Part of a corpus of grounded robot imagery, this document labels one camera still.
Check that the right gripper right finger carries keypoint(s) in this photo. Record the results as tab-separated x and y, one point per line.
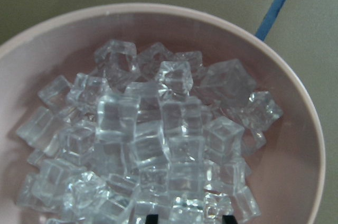
229	219

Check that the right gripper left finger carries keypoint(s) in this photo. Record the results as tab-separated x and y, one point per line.
152	219

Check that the clear ice cubes pile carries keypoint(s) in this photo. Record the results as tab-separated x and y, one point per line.
151	132

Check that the pink bowl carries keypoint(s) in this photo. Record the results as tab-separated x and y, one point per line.
287	174

